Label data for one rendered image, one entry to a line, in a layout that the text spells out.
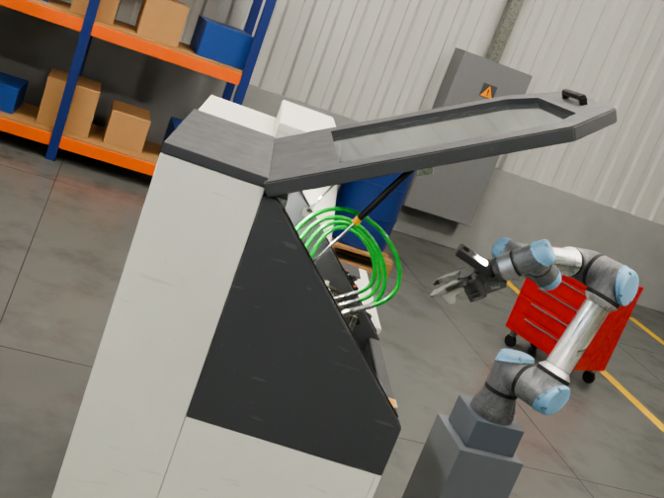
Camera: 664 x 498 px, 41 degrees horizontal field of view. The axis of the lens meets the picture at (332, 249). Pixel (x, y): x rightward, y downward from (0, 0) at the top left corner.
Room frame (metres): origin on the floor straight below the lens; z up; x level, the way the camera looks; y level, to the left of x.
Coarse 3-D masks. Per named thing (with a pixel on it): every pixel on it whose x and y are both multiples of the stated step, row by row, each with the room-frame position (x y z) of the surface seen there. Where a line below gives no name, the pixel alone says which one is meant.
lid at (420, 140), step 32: (512, 96) 2.97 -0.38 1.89; (544, 96) 2.86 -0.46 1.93; (576, 96) 2.60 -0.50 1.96; (352, 128) 2.87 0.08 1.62; (384, 128) 2.84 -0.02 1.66; (416, 128) 2.74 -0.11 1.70; (448, 128) 2.65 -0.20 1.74; (480, 128) 2.56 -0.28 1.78; (512, 128) 2.48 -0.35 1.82; (544, 128) 2.31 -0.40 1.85; (576, 128) 2.29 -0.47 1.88; (288, 160) 2.45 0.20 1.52; (320, 160) 2.37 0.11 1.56; (352, 160) 2.30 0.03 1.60; (384, 160) 2.23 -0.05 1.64; (416, 160) 2.24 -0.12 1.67; (448, 160) 2.25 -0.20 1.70; (288, 192) 2.20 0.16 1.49
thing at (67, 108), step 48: (0, 0) 6.97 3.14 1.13; (48, 0) 7.32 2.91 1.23; (96, 0) 7.17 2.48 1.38; (144, 0) 7.65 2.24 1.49; (144, 48) 7.31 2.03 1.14; (192, 48) 7.89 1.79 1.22; (240, 48) 7.70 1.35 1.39; (0, 96) 7.20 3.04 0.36; (48, 96) 7.27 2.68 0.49; (96, 96) 7.39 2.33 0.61; (240, 96) 7.57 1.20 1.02; (48, 144) 7.16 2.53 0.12; (96, 144) 7.29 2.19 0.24; (144, 144) 7.98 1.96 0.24
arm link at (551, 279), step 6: (552, 264) 2.47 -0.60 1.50; (552, 270) 2.47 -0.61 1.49; (558, 270) 2.51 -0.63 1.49; (528, 276) 2.51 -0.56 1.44; (534, 276) 2.46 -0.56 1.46; (540, 276) 2.45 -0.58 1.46; (546, 276) 2.46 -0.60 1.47; (552, 276) 2.47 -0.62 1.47; (558, 276) 2.50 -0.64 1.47; (540, 282) 2.48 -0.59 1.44; (546, 282) 2.48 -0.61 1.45; (552, 282) 2.48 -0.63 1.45; (558, 282) 2.51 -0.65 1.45; (540, 288) 2.52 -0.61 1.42; (546, 288) 2.50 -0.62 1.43; (552, 288) 2.51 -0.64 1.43
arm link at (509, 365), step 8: (504, 352) 2.77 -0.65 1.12; (512, 352) 2.79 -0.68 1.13; (520, 352) 2.82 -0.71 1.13; (496, 360) 2.78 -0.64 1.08; (504, 360) 2.75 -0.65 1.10; (512, 360) 2.74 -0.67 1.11; (520, 360) 2.74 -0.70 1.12; (528, 360) 2.74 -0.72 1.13; (496, 368) 2.77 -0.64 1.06; (504, 368) 2.74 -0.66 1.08; (512, 368) 2.73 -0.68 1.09; (520, 368) 2.73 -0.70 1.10; (528, 368) 2.72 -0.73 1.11; (488, 376) 2.79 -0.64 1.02; (496, 376) 2.75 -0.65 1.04; (504, 376) 2.74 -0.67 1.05; (512, 376) 2.72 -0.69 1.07; (496, 384) 2.75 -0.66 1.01; (504, 384) 2.74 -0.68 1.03; (512, 384) 2.71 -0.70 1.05; (504, 392) 2.74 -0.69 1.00; (512, 392) 2.73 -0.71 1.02
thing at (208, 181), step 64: (192, 128) 2.49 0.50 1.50; (256, 128) 3.12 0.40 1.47; (192, 192) 2.19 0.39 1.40; (256, 192) 2.21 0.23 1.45; (128, 256) 2.18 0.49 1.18; (192, 256) 2.20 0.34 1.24; (128, 320) 2.18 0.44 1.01; (192, 320) 2.21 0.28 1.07; (128, 384) 2.19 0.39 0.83; (192, 384) 2.21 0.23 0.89; (128, 448) 2.20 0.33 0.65
